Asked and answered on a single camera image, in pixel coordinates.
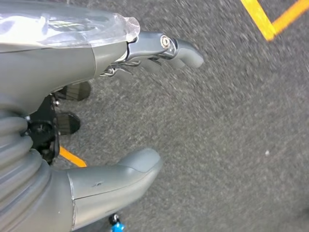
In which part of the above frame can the blue metal shelf rack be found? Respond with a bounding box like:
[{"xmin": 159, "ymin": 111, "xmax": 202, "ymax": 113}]
[{"xmin": 109, "ymin": 213, "xmax": 125, "ymax": 232}]

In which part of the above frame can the black robot foot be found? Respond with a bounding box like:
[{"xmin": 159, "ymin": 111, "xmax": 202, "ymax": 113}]
[
  {"xmin": 57, "ymin": 111, "xmax": 81, "ymax": 136},
  {"xmin": 57, "ymin": 81, "xmax": 92, "ymax": 102}
]

